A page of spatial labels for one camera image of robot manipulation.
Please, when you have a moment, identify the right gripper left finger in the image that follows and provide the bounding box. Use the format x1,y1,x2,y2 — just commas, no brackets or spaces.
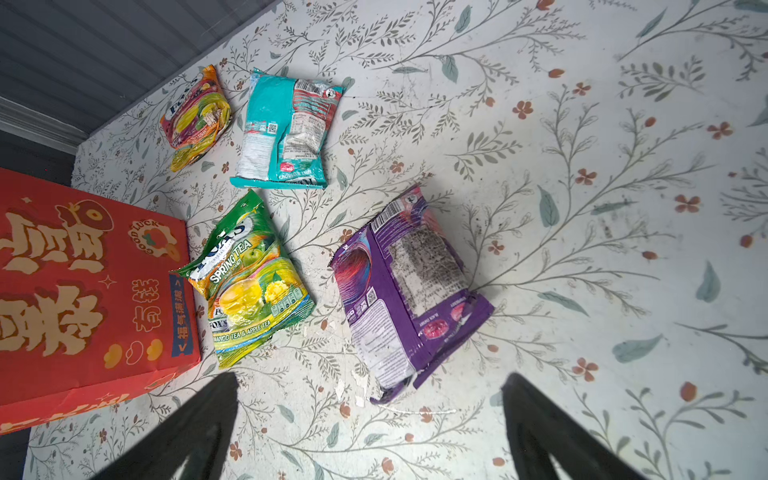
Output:
95,372,239,479

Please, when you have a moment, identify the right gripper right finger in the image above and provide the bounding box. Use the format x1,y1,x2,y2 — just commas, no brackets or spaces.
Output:
501,373,642,480

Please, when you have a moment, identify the green yellow candy bag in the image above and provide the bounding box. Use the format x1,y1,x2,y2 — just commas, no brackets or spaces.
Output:
175,190,315,369

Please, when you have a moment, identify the red paper gift bag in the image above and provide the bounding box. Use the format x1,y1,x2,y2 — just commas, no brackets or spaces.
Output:
1,170,201,433

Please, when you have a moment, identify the purple snack packet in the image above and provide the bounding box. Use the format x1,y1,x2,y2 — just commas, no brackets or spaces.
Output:
329,185,494,405

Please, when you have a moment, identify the teal white snack packet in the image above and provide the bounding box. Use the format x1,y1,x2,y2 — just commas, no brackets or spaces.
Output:
230,69,345,190

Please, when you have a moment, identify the pink Fox's candy bag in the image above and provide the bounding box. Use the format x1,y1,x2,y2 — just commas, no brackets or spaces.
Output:
160,65,231,173

